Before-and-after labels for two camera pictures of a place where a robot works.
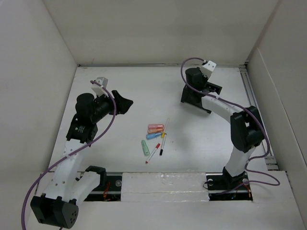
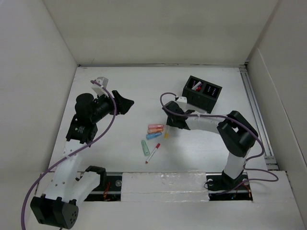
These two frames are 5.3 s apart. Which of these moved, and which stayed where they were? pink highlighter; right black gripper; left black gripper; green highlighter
Moved: right black gripper
Stayed: pink highlighter; left black gripper; green highlighter
